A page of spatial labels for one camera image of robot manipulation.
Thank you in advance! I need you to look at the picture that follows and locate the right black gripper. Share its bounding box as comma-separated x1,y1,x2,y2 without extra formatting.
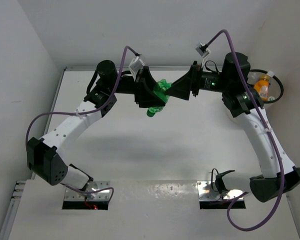
164,60,231,100

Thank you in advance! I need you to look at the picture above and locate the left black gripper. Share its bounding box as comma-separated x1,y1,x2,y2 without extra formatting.
108,66,166,108

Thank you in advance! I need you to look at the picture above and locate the green plastic bottle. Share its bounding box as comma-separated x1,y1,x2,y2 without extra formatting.
146,79,172,118

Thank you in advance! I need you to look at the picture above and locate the orange juice bottle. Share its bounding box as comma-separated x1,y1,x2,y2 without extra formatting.
253,71,275,101

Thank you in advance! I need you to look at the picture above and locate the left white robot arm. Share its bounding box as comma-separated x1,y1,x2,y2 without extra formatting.
26,56,171,190

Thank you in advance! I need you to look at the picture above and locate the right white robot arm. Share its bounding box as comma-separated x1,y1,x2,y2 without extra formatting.
165,53,300,203

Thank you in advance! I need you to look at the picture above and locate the white bin black rim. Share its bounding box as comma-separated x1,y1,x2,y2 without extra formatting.
249,69,284,104

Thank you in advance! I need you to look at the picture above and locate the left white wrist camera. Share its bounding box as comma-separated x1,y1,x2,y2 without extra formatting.
128,54,146,77

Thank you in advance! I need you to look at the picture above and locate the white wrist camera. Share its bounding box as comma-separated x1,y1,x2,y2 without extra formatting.
128,54,146,77
195,42,211,65

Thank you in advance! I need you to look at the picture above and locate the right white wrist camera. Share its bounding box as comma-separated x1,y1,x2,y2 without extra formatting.
195,42,211,65

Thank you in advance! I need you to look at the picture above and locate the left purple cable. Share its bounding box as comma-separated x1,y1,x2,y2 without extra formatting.
25,45,142,201

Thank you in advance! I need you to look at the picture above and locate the purple cable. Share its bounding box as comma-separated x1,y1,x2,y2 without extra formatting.
204,29,284,231
25,45,142,201

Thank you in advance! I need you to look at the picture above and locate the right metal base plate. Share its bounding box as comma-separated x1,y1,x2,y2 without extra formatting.
197,180,243,202

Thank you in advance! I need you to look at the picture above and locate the metal base plate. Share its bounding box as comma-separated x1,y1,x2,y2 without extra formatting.
65,181,114,202
197,180,243,202

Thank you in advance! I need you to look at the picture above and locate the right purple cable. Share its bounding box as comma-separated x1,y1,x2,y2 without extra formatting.
204,29,284,231

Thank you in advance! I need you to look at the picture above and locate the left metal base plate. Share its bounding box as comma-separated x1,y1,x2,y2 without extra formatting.
65,181,114,202

